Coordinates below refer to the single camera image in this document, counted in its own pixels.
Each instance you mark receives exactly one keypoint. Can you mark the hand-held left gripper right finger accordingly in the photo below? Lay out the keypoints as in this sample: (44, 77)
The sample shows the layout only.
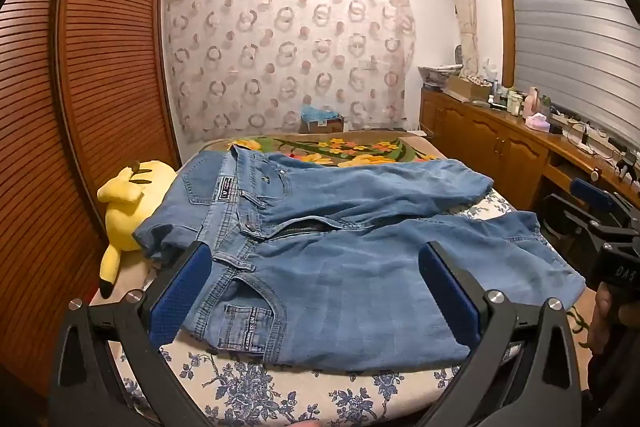
(450, 294)

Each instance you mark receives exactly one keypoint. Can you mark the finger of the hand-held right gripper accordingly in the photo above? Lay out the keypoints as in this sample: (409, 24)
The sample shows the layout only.
(592, 194)
(570, 222)

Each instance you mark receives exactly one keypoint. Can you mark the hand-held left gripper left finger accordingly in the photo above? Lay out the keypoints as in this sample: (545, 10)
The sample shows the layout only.
(177, 294)

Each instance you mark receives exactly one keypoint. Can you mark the blue denim pants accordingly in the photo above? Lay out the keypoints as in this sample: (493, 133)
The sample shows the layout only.
(340, 277)

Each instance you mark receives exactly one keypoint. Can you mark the person's right hand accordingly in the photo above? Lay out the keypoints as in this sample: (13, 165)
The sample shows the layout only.
(602, 317)

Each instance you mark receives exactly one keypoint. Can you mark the pink tissue box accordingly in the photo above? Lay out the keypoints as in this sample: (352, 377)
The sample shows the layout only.
(537, 123)

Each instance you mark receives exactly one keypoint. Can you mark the yellow plush toy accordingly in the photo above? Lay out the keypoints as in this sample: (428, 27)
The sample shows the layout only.
(125, 207)

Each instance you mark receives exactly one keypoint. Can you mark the pink bottle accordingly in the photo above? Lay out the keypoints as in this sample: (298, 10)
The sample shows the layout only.
(531, 102)

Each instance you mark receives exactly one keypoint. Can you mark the long wooden cabinet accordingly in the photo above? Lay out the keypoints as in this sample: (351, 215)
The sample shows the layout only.
(480, 137)

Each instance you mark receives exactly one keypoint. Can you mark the row of toiletry bottles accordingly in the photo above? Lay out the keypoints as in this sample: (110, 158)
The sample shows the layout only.
(510, 99)

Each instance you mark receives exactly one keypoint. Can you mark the blue floral bed sheet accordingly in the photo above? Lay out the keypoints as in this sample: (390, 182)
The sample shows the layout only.
(280, 397)

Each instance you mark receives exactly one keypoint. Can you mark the white plastic bag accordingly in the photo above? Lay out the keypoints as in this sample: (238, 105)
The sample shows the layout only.
(489, 71)

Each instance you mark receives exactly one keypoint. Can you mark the white flat box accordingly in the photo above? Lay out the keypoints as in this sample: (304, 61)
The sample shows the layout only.
(416, 133)

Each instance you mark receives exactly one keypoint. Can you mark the open cardboard box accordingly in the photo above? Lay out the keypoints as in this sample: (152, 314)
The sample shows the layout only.
(462, 88)

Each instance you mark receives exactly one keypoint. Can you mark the flower-patterned plush blanket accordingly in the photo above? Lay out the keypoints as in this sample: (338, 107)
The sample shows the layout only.
(350, 149)

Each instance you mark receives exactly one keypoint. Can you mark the grey window blind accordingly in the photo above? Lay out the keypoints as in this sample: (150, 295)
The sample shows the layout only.
(575, 17)

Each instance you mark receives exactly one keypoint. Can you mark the small desk fan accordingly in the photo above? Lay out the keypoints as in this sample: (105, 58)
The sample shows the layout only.
(459, 56)

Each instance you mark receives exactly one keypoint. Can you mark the stack of papers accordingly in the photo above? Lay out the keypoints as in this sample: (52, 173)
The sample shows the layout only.
(437, 74)

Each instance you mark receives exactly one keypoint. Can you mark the wooden louvered wardrobe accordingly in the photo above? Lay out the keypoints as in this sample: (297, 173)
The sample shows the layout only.
(90, 107)

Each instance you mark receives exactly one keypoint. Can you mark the cardboard box with blue bag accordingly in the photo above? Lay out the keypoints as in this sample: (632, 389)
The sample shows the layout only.
(322, 122)

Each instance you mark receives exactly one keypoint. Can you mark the beige tied window curtain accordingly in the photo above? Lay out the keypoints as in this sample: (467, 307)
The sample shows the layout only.
(465, 7)

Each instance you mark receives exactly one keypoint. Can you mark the wooden window frame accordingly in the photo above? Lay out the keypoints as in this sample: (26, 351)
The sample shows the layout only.
(505, 7)

